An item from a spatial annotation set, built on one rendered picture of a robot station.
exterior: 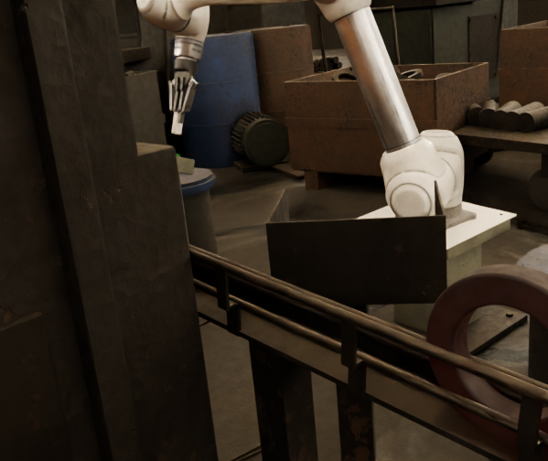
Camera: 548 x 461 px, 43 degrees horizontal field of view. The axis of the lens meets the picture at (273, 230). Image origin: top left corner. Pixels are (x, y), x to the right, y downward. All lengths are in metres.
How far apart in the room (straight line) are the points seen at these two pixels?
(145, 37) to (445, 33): 2.56
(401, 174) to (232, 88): 3.01
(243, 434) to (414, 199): 0.75
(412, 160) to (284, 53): 3.30
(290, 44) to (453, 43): 1.79
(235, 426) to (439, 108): 2.18
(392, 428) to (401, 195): 0.59
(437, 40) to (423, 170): 4.39
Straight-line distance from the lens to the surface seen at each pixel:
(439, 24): 6.22
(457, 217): 2.13
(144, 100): 4.08
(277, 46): 5.06
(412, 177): 1.83
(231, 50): 4.75
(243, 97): 4.80
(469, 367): 0.69
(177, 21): 2.15
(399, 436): 1.79
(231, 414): 1.92
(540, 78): 4.96
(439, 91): 3.56
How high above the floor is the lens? 1.03
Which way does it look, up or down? 18 degrees down
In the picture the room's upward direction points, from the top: 6 degrees counter-clockwise
